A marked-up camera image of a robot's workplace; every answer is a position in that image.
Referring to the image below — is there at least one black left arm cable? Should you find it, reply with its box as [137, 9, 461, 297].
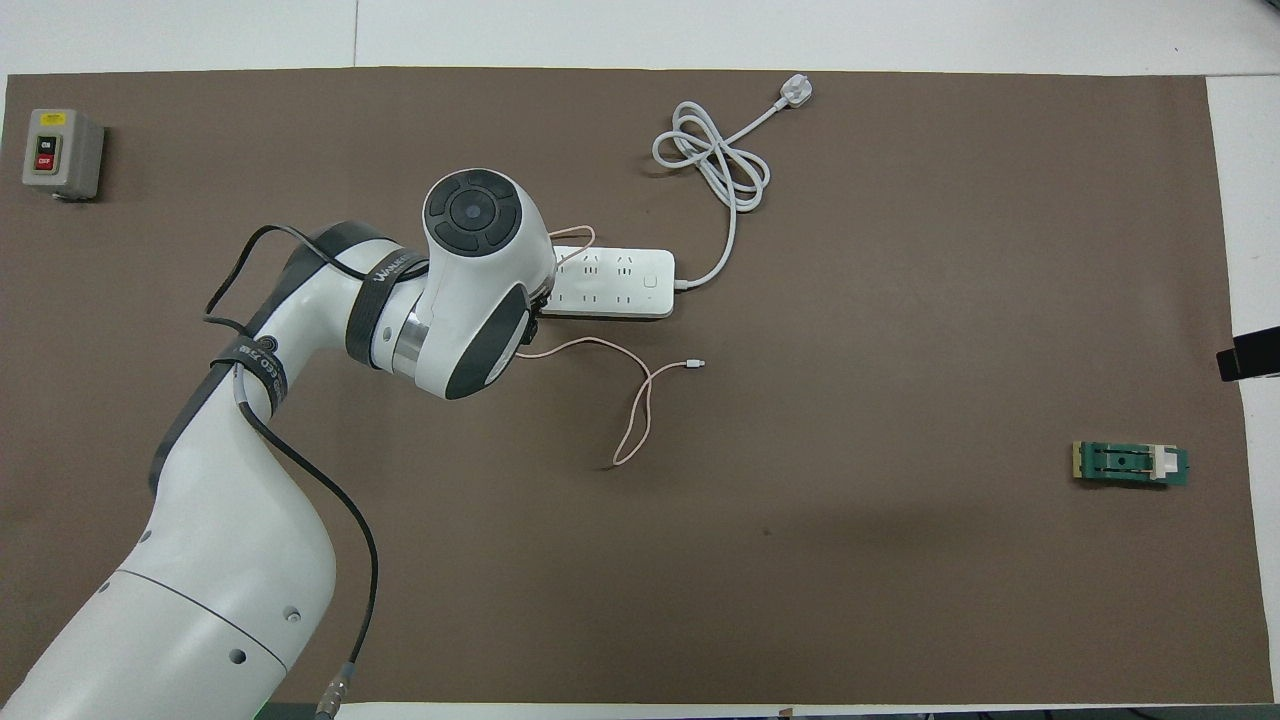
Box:
[202, 224, 433, 720]

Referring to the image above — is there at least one white power cord with plug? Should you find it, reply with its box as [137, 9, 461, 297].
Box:
[652, 75, 814, 293]

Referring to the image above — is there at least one green knife switch block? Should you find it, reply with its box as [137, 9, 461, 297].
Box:
[1072, 441, 1191, 489]

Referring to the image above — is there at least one white power strip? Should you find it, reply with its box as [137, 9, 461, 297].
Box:
[540, 246, 677, 320]

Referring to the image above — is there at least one brown table mat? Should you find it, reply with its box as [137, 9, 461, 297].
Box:
[0, 67, 1277, 707]

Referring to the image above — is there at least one pink charging cable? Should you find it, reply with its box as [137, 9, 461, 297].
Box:
[515, 224, 707, 469]

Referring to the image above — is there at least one grey push button box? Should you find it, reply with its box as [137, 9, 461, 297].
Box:
[21, 108, 107, 202]

